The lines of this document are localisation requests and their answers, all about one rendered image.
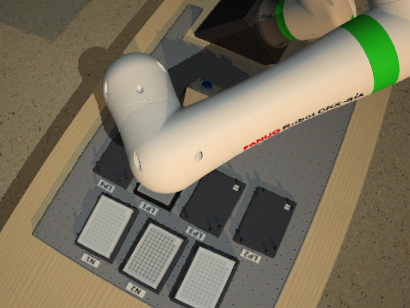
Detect white label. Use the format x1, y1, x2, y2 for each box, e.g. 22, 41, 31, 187
81, 253, 100, 268
240, 249, 261, 263
139, 201, 159, 216
185, 226, 206, 241
97, 179, 115, 193

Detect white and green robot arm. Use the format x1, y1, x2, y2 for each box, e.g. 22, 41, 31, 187
102, 0, 410, 194

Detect beige button panel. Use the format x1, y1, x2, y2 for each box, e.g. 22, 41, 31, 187
178, 78, 225, 107

